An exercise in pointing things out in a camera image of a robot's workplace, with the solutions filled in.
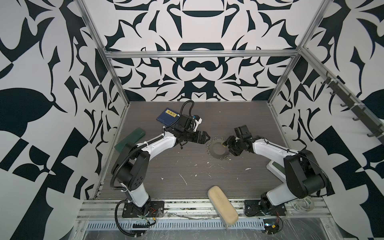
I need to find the black corrugated cable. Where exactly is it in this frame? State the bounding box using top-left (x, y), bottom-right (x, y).
top-left (109, 143), bottom-right (151, 190)

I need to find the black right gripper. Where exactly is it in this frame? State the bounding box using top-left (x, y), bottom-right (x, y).
top-left (222, 135), bottom-right (245, 156)

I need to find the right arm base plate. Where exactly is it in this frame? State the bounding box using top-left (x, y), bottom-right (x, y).
top-left (244, 199), bottom-right (286, 217)

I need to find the white digital clock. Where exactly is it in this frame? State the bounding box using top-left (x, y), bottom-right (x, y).
top-left (266, 161), bottom-right (286, 183)

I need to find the green flat case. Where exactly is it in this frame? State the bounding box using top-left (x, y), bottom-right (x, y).
top-left (115, 128), bottom-right (146, 153)

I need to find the white slotted cable duct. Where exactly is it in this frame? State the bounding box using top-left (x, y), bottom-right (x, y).
top-left (83, 218), bottom-right (265, 231)

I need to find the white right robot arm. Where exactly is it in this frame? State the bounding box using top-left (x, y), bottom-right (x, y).
top-left (223, 125), bottom-right (332, 211)

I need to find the grey wall hook rack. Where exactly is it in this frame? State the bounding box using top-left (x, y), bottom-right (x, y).
top-left (321, 72), bottom-right (384, 145)

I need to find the beige glasses case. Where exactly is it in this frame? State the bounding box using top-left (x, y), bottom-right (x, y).
top-left (208, 186), bottom-right (239, 228)

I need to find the blue book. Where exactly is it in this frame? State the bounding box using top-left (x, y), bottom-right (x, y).
top-left (156, 108), bottom-right (180, 128)

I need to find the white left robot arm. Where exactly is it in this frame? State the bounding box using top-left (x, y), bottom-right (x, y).
top-left (110, 115), bottom-right (211, 208)

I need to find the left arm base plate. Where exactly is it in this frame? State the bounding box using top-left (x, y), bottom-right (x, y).
top-left (122, 200), bottom-right (165, 218)

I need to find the clear tape roll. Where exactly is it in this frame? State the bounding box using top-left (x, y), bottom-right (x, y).
top-left (292, 197), bottom-right (315, 214)

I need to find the small circuit board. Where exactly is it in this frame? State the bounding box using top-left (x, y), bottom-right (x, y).
top-left (263, 217), bottom-right (284, 235)

